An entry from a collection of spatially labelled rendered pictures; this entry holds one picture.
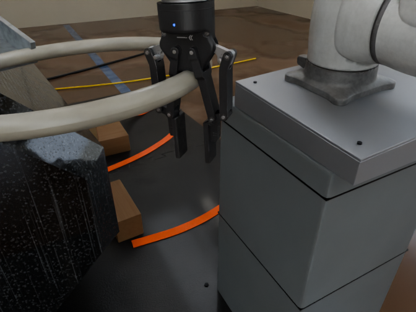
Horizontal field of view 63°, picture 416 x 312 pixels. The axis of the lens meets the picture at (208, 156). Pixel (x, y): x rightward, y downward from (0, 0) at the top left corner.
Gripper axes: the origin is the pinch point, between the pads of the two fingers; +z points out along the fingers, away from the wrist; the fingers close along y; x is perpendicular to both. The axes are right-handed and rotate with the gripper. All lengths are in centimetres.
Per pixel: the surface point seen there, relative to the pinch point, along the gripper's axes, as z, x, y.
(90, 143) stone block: 21, -25, 47
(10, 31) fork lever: -13, -13, 49
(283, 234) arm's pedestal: 32.0, -18.4, -12.4
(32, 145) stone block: 14, -10, 51
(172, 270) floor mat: 84, -40, 34
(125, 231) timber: 77, -48, 60
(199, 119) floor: 78, -175, 80
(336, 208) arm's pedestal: 19.0, -14.8, -22.7
